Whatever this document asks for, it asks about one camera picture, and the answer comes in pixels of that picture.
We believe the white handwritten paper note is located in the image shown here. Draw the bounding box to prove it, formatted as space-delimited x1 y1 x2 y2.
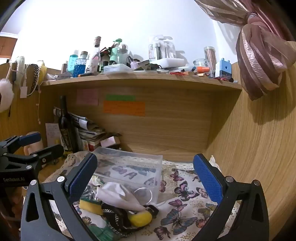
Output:
45 123 61 148

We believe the round blue liquid bottle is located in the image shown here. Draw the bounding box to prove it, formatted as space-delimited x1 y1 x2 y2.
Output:
74 51 89 78

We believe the beige cup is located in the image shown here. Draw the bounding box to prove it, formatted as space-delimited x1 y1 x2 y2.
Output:
24 131 44 156

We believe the clear plastic storage box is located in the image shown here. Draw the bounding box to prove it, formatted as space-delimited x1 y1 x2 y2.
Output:
91 146 164 204

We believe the butterfly print tablecloth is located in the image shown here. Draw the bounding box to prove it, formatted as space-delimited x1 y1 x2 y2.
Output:
43 152 241 241

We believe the black lace band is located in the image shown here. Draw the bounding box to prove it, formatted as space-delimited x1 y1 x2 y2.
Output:
101 203 160 237

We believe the orange sticky note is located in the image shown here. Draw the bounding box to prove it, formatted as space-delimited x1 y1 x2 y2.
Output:
103 101 146 117

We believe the clear lidded plastic container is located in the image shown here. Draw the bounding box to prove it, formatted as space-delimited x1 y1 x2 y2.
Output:
103 64 134 75

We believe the clear corked glass bottle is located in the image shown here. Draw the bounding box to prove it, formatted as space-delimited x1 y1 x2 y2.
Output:
89 36 102 74

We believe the green cloth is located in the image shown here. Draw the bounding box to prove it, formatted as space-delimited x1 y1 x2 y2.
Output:
88 224 116 241

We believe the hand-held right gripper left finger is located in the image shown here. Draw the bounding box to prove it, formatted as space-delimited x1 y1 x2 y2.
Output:
20 153 100 241

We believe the brown wooden cabinet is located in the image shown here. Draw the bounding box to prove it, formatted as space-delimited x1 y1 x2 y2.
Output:
0 32 18 59

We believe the blue white small box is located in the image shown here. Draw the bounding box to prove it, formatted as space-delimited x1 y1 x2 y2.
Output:
215 58 232 80

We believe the dark wine bottle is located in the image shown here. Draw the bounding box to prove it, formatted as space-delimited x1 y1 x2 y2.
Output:
58 95 78 154

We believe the green sticky note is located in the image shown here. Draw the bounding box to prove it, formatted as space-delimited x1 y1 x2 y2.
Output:
106 94 137 102

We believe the wooden desk hutch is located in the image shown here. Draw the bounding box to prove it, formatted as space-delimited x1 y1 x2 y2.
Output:
0 61 296 241

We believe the green capped bottle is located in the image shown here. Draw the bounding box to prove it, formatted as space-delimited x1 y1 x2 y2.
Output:
109 38 123 66

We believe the yellow headband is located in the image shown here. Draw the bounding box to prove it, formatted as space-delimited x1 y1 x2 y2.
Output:
36 60 48 84

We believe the tall glass jar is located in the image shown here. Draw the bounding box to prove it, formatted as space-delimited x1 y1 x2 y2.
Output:
203 46 217 77

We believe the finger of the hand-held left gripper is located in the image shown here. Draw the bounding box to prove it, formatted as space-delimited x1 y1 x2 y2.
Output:
0 133 42 153
29 144 65 167

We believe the clear blister pack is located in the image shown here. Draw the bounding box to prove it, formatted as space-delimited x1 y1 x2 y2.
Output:
148 35 176 63

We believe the stack of magazines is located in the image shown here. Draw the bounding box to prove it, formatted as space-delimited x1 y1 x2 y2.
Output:
53 107 107 151

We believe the clear round ring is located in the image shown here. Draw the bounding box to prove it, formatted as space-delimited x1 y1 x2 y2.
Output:
134 187 154 205

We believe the white hanging cord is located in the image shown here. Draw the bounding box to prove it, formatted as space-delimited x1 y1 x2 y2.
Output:
36 89 42 125

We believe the short glass jar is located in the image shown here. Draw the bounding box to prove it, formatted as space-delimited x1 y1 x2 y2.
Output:
193 59 210 74

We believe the clear silver capped bottle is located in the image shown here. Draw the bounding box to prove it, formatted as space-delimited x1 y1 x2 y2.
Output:
117 44 129 66

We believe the white fluffy headband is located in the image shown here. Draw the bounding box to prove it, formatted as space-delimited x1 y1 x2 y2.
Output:
10 56 26 84

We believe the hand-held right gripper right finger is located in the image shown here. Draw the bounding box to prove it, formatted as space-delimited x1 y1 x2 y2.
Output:
192 153 270 241

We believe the yellow fluffy ball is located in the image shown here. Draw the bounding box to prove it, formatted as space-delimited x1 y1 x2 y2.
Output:
129 210 153 227

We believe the white flat box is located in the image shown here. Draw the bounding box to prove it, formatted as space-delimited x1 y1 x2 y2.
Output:
151 58 187 69

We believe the small pink box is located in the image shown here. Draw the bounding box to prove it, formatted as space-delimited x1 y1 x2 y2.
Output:
100 136 121 149

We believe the yellow green sponge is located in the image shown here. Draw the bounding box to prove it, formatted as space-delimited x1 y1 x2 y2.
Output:
79 197 103 216

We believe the white fluffy pompom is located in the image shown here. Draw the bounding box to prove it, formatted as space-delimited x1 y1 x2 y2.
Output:
0 78 15 113

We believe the tall teal liquid bottle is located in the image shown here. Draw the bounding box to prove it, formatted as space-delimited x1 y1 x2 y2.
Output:
69 49 80 78

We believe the black lace headband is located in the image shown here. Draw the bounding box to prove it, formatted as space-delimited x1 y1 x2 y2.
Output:
26 63 40 96

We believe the pink tied curtain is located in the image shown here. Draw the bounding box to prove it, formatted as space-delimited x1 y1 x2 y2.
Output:
194 0 296 101

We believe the white cloth pouch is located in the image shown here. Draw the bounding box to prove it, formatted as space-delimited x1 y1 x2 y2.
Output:
95 182 145 212

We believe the pink sticky note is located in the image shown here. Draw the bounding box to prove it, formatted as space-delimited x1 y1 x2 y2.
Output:
76 88 100 106

